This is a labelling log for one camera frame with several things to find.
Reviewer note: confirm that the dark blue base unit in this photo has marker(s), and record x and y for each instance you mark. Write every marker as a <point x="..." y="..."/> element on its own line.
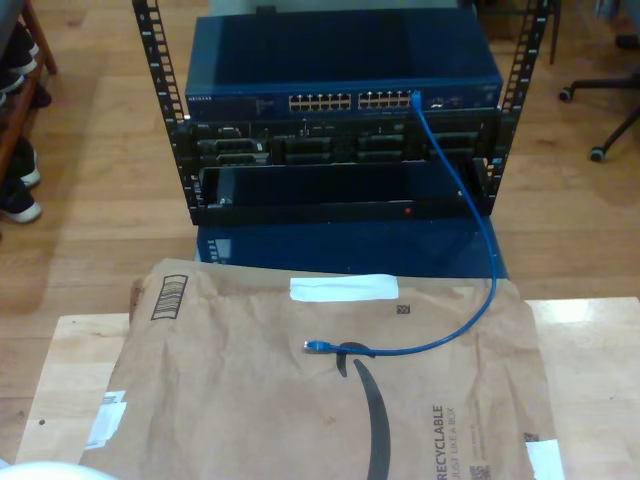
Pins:
<point x="350" y="245"/>

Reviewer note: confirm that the white tape strip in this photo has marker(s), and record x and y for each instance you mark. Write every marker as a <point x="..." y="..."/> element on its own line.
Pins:
<point x="345" y="287"/>

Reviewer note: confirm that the black server unit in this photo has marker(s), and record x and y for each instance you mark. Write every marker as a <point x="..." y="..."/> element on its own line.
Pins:
<point x="340" y="136"/>

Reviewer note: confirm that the brown paper mailer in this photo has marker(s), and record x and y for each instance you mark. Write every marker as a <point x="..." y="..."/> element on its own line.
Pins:
<point x="225" y="400"/>

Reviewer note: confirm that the white paper label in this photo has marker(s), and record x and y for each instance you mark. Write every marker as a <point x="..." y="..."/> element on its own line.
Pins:
<point x="545" y="460"/>
<point x="107" y="420"/>

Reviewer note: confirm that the dark shoe white sole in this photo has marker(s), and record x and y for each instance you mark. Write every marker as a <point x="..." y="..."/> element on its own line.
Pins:
<point x="27" y="42"/>
<point x="22" y="212"/>
<point x="17" y="75"/>
<point x="31" y="175"/>

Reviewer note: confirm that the thin dark furniture leg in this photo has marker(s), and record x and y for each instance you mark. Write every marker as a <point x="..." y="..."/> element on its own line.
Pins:
<point x="553" y="30"/>

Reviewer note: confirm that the black office chair base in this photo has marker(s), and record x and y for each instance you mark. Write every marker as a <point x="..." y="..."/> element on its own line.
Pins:
<point x="600" y="84"/>

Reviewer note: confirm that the wooden bench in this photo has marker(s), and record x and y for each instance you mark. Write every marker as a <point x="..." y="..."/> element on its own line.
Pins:
<point x="45" y="45"/>

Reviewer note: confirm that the blue network switch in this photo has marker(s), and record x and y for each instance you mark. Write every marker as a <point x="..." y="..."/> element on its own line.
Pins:
<point x="345" y="55"/>

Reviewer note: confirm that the black rack frame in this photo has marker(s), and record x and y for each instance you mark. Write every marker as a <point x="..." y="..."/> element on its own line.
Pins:
<point x="160" y="75"/>

